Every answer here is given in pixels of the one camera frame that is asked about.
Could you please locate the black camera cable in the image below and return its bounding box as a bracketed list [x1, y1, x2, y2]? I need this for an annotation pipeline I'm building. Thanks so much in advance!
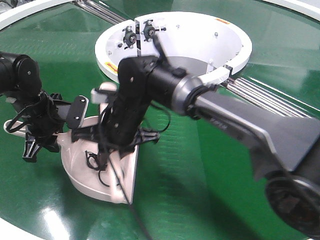
[98, 104, 172, 240]

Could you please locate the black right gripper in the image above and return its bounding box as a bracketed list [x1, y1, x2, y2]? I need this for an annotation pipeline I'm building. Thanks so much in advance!
[71, 99, 160, 158]

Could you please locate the right black bearing block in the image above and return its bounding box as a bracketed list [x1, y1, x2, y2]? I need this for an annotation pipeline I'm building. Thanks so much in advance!
[142, 19, 167, 42]

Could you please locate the white inner conveyor ring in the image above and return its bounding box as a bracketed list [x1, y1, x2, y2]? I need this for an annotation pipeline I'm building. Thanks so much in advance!
[94, 11, 253, 87]

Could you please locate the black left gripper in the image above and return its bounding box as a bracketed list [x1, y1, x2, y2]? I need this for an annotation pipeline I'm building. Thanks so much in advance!
[14, 91, 89, 163]

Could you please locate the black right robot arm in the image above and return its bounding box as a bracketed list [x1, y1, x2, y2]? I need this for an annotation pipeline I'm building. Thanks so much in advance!
[71, 56, 320, 240]

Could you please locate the steel roller strip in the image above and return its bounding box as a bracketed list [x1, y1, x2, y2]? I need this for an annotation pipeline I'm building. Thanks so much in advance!
[220, 77, 312, 118]
[73, 0, 127, 25]

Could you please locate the pink plastic dustpan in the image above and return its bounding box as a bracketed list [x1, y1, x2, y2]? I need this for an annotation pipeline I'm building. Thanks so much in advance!
[3, 81, 140, 205]

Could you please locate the black bearing block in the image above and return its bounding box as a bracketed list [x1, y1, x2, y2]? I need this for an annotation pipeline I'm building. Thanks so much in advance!
[122, 25, 137, 49]
[142, 19, 167, 42]

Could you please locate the left black bearing block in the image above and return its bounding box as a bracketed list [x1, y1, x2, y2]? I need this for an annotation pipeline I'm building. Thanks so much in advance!
[122, 25, 137, 49]

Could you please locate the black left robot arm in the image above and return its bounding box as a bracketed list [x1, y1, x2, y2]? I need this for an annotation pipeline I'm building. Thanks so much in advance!
[0, 52, 89, 163]

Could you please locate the thin black cable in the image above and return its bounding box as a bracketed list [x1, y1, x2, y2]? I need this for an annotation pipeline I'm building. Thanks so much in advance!
[84, 149, 111, 187]

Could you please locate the rear steel roller strip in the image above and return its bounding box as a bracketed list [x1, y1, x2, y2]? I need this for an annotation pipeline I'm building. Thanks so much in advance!
[73, 0, 127, 25]

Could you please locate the white outer rim left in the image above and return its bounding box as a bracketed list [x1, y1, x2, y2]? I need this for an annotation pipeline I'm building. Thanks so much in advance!
[0, 0, 71, 30]

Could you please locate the right steel roller strip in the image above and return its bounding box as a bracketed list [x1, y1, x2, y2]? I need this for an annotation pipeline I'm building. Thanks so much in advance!
[220, 77, 312, 118]

